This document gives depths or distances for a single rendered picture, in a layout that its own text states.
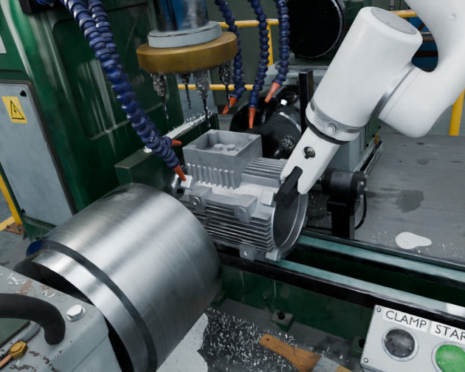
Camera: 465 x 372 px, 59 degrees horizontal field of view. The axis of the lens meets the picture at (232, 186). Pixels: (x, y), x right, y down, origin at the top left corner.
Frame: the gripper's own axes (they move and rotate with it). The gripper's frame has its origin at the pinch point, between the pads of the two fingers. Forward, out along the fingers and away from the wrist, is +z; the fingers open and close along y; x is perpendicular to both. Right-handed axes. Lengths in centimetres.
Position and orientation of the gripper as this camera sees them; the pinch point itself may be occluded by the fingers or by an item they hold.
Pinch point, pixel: (286, 195)
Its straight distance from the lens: 70.9
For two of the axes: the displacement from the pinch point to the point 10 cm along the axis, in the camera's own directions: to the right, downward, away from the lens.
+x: -8.0, -5.7, 2.0
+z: -3.2, 6.8, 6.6
